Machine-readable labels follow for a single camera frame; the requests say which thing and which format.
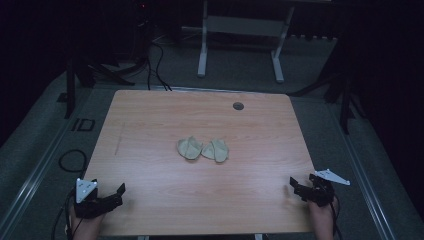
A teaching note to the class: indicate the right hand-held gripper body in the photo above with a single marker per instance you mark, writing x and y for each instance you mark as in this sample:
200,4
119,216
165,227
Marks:
321,191

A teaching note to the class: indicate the black metal stand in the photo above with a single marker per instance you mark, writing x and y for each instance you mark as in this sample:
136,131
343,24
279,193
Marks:
70,90
345,106

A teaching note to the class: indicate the person's left hand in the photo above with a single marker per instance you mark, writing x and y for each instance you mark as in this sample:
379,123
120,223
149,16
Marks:
87,228

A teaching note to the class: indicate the person's right hand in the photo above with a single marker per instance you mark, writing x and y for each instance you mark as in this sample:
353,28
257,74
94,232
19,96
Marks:
321,218

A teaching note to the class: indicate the white desk frame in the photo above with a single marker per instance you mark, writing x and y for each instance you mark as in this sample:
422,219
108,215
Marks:
240,26

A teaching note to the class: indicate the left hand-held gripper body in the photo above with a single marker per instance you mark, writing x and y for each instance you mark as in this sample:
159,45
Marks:
90,206

